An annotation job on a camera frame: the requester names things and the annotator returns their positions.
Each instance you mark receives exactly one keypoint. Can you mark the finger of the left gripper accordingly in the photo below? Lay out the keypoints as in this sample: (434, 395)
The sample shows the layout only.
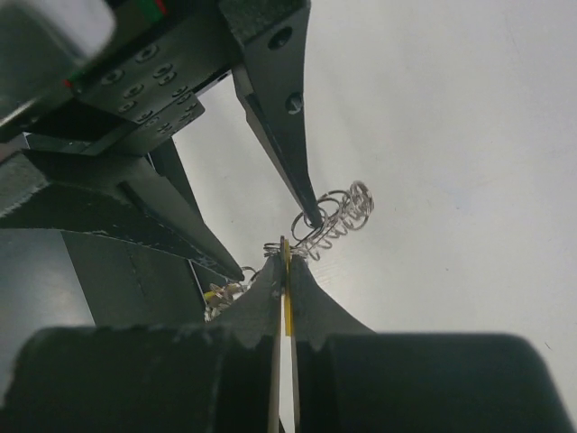
(270, 38)

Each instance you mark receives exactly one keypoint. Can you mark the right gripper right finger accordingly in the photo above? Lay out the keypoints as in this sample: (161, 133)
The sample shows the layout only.
(349, 378)

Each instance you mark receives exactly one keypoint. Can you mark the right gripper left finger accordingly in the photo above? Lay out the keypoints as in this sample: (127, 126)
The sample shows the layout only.
(221, 376)

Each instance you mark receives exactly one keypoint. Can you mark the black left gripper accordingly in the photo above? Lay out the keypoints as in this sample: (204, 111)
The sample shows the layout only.
(86, 171)

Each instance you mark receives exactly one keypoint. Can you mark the large metal keyring with rings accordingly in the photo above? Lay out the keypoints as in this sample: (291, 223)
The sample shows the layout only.
(343, 211)

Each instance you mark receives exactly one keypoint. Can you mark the yellow key tag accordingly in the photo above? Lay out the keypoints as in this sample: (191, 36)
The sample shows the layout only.
(218, 295)

